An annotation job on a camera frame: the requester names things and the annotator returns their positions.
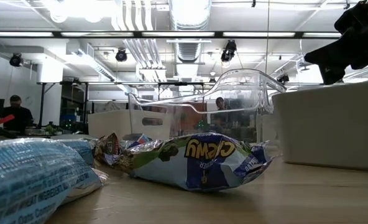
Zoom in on blue silver granola bar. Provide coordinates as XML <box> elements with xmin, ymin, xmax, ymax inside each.
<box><xmin>55</xmin><ymin>138</ymin><xmax>95</xmax><ymax>167</ymax></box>
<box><xmin>121</xmin><ymin>133</ymin><xmax>152</xmax><ymax>144</ymax></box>
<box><xmin>0</xmin><ymin>136</ymin><xmax>109</xmax><ymax>224</ymax></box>

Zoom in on blue Chewy granola bar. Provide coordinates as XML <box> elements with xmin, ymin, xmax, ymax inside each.
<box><xmin>114</xmin><ymin>132</ymin><xmax>274</xmax><ymax>192</ymax></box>

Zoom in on brown red granola bar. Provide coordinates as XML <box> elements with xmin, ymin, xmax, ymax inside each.
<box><xmin>93</xmin><ymin>133</ymin><xmax>122</xmax><ymax>166</ymax></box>

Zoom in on white plastic bin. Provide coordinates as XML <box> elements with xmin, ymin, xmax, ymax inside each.
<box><xmin>270</xmin><ymin>80</ymin><xmax>368</xmax><ymax>172</ymax></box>

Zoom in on thin vertical pole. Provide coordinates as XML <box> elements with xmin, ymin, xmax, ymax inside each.
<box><xmin>266</xmin><ymin>0</ymin><xmax>270</xmax><ymax>75</ymax></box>

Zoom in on clear plastic bin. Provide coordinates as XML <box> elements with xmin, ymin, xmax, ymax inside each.
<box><xmin>127</xmin><ymin>68</ymin><xmax>287</xmax><ymax>156</ymax></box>

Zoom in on black overhead light bar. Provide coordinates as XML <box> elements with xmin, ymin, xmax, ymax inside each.
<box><xmin>0</xmin><ymin>30</ymin><xmax>342</xmax><ymax>40</ymax></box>

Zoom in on person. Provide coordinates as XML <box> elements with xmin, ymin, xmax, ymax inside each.
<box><xmin>2</xmin><ymin>95</ymin><xmax>35</xmax><ymax>134</ymax></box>
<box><xmin>213</xmin><ymin>96</ymin><xmax>231</xmax><ymax>125</ymax></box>

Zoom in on red brown panel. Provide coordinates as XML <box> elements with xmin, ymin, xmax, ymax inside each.
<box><xmin>183</xmin><ymin>104</ymin><xmax>208</xmax><ymax>135</ymax></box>

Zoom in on red strip object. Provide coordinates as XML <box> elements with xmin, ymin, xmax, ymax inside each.
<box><xmin>0</xmin><ymin>114</ymin><xmax>16</xmax><ymax>127</ymax></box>

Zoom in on silver ventilation duct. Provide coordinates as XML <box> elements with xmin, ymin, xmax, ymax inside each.
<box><xmin>168</xmin><ymin>0</ymin><xmax>213</xmax><ymax>63</ymax></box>

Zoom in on black background workstation frame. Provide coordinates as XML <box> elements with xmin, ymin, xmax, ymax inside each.
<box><xmin>36</xmin><ymin>80</ymin><xmax>222</xmax><ymax>131</ymax></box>

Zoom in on white bin with handle slot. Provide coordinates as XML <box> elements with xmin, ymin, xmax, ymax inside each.
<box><xmin>87</xmin><ymin>108</ymin><xmax>172</xmax><ymax>141</ymax></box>

